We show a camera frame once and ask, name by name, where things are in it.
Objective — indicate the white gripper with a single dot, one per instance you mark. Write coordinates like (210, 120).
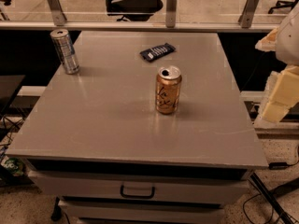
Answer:
(289, 42)

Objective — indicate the orange soda can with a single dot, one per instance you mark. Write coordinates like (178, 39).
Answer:
(168, 82)

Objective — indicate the dark blue rxbar wrapper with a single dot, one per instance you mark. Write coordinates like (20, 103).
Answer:
(157, 52)

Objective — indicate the silver energy drink can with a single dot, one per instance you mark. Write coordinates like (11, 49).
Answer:
(65, 50)

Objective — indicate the black office chair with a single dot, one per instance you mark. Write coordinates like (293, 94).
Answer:
(133, 10)

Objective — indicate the grey drawer cabinet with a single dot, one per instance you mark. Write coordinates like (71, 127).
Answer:
(91, 132)

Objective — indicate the metal railing with brackets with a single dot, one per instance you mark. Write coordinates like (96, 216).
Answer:
(190, 15)

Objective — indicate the green snack bag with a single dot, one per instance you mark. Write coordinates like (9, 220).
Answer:
(14, 166)

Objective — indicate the black drawer handle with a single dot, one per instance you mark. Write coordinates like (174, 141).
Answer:
(137, 192)

